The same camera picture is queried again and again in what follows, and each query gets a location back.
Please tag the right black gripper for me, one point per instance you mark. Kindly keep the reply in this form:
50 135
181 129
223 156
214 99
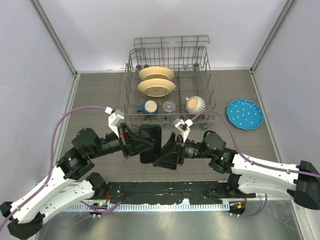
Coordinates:
168 158

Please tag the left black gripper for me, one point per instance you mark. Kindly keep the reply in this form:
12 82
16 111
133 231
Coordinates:
138 145

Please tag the black smartphone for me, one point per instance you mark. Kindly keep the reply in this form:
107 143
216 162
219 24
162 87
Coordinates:
153 135

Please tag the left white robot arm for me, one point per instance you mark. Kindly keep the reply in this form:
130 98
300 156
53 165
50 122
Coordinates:
28 214

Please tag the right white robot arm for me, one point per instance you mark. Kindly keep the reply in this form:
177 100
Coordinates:
247 174

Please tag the blue mug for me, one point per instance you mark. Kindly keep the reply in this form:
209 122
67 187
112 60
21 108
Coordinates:
149 107

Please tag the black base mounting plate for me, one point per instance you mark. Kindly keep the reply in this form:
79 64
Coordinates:
170 192

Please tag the clear glass cup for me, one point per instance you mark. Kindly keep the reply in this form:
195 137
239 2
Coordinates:
168 107

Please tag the front beige plate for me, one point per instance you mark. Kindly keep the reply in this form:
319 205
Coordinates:
156 87

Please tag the beige plate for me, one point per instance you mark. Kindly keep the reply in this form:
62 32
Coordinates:
156 72
156 87

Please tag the striped ceramic bowl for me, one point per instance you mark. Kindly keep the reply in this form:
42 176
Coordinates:
195 105

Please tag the rear beige plate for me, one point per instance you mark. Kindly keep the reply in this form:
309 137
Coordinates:
156 72

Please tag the blue dotted plate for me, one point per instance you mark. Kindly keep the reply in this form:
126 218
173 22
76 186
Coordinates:
245 114

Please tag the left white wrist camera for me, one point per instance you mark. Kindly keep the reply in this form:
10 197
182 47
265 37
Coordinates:
115 116

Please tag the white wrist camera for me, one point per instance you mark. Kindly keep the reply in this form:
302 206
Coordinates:
115 116
183 127

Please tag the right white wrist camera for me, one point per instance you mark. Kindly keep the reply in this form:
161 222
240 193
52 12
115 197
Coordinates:
183 127

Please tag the perforated cable tray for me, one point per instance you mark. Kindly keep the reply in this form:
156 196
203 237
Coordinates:
185 206

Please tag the grey wire dish rack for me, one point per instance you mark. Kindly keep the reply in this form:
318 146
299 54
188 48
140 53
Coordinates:
187 57

